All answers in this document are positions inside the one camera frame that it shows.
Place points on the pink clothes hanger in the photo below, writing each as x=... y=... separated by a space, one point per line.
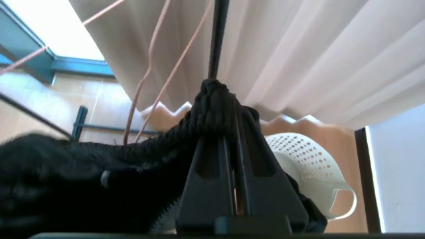
x=176 y=66
x=23 y=60

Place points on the window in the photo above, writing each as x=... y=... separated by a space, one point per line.
x=79 y=66

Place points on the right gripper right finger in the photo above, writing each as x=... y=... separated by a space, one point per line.
x=272 y=196

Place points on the black clothes rack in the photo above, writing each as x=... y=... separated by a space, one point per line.
x=217 y=40

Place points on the beige curtain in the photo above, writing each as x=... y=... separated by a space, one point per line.
x=299 y=49

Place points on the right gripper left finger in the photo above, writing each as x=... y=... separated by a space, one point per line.
x=196 y=199

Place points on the white laundry basket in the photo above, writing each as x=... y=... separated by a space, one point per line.
x=315 y=192

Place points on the black shorts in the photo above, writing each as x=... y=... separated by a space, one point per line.
x=83 y=182

